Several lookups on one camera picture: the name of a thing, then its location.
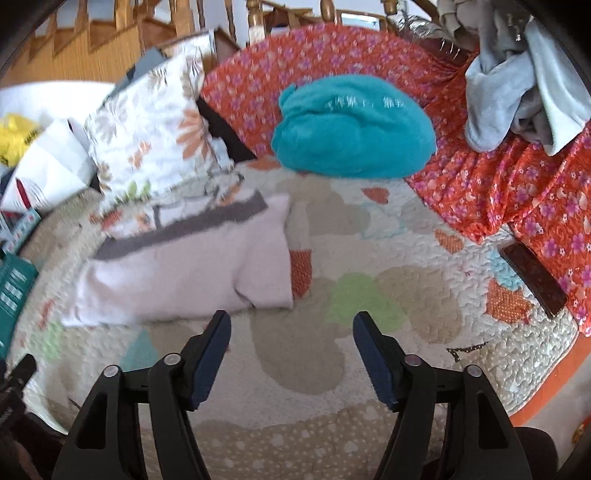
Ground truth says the green cardboard box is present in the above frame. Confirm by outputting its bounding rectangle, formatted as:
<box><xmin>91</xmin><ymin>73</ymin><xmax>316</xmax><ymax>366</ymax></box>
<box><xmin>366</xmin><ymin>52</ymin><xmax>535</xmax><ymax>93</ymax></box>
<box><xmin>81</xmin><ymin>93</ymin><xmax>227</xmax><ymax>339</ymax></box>
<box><xmin>0</xmin><ymin>253</ymin><xmax>40</xmax><ymax>361</ymax></box>

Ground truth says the wooden staircase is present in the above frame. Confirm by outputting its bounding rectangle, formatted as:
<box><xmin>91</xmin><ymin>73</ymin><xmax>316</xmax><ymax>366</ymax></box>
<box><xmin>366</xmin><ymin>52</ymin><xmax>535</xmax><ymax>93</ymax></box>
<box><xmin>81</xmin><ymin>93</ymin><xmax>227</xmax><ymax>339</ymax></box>
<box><xmin>0</xmin><ymin>0</ymin><xmax>232</xmax><ymax>88</ymax></box>

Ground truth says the yellow plastic bag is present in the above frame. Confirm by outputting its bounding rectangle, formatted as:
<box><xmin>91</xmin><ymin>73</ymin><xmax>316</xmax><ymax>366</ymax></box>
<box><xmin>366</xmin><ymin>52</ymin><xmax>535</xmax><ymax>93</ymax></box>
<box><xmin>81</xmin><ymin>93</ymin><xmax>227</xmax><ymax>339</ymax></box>
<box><xmin>0</xmin><ymin>114</ymin><xmax>42</xmax><ymax>168</ymax></box>

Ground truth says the white paper bag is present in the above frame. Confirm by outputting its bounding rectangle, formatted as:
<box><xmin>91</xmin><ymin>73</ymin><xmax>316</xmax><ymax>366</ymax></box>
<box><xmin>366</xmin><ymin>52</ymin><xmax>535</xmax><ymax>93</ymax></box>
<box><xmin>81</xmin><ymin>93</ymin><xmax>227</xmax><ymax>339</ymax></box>
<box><xmin>0</xmin><ymin>117</ymin><xmax>98</xmax><ymax>213</ymax></box>

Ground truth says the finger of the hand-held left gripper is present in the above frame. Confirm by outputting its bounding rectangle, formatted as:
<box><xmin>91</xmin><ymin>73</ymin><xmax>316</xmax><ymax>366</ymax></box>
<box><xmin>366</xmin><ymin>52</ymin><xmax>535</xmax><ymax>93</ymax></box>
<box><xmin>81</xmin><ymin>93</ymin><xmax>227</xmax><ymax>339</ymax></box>
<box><xmin>4</xmin><ymin>353</ymin><xmax>38</xmax><ymax>393</ymax></box>

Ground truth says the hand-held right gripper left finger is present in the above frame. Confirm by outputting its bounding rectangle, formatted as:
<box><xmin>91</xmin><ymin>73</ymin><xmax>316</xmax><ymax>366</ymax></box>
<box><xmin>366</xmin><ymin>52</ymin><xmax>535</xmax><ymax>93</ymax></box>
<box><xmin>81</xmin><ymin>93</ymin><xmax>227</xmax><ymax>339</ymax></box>
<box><xmin>52</xmin><ymin>310</ymin><xmax>232</xmax><ymax>480</ymax></box>

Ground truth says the wooden bed rail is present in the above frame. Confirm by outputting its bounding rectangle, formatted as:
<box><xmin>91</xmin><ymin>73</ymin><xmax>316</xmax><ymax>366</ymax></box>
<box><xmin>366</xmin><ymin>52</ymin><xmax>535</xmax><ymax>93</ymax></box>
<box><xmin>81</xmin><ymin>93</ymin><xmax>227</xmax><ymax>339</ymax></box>
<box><xmin>245</xmin><ymin>0</ymin><xmax>439</xmax><ymax>42</ymax></box>

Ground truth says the pale pink zip cardigan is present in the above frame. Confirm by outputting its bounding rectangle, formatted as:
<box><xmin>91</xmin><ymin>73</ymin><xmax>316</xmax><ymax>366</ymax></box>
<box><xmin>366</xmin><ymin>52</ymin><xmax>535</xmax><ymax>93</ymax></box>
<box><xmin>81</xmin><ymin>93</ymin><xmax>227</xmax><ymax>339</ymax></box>
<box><xmin>62</xmin><ymin>189</ymin><xmax>296</xmax><ymax>328</ymax></box>

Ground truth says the patchwork quilt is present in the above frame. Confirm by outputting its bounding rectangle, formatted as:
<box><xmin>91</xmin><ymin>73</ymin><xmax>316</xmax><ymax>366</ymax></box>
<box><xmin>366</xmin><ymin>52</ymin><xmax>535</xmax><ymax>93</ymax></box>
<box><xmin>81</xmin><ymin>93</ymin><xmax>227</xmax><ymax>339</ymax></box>
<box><xmin>9</xmin><ymin>159</ymin><xmax>580</xmax><ymax>480</ymax></box>

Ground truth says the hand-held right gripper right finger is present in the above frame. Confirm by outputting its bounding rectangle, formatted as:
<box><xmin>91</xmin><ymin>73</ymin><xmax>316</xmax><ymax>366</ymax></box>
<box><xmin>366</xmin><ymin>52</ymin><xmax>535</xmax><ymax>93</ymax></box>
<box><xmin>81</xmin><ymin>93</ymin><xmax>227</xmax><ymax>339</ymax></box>
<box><xmin>353</xmin><ymin>311</ymin><xmax>539</xmax><ymax>480</ymax></box>

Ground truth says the dark brown phone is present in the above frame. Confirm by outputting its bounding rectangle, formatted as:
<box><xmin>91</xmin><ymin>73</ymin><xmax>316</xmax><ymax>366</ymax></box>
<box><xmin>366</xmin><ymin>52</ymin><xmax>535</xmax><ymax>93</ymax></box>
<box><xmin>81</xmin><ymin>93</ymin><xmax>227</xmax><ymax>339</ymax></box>
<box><xmin>500</xmin><ymin>242</ymin><xmax>568</xmax><ymax>318</ymax></box>

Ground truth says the red floral pillow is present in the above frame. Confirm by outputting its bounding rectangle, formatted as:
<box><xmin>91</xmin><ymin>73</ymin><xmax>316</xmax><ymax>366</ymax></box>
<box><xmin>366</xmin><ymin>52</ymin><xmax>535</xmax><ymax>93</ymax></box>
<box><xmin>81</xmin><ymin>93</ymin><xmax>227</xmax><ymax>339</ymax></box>
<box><xmin>201</xmin><ymin>23</ymin><xmax>591</xmax><ymax>337</ymax></box>

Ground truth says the grey fleece garment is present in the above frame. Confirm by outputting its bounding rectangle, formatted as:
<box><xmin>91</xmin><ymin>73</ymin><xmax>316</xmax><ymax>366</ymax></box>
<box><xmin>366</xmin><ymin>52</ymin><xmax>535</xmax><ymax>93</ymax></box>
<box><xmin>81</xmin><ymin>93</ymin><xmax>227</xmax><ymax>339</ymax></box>
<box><xmin>464</xmin><ymin>9</ymin><xmax>591</xmax><ymax>155</ymax></box>

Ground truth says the colourful long flat box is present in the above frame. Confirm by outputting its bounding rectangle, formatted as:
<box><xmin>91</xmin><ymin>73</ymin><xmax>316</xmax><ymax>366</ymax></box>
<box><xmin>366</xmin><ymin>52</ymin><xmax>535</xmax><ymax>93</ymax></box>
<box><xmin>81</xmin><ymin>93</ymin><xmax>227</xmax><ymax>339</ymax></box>
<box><xmin>0</xmin><ymin>208</ymin><xmax>42</xmax><ymax>257</ymax></box>

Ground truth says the floral print pillow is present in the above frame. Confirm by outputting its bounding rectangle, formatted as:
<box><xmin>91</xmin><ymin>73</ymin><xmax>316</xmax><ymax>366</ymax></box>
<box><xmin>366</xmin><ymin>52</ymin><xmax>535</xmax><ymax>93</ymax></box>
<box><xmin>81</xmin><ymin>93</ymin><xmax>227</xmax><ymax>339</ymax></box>
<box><xmin>83</xmin><ymin>30</ymin><xmax>236</xmax><ymax>208</ymax></box>

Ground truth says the teal fleece cloth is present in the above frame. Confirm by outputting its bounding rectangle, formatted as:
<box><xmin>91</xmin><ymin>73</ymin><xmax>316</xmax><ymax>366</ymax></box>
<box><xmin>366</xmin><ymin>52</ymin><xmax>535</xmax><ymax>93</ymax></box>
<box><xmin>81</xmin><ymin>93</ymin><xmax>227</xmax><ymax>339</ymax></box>
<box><xmin>271</xmin><ymin>75</ymin><xmax>437</xmax><ymax>180</ymax></box>

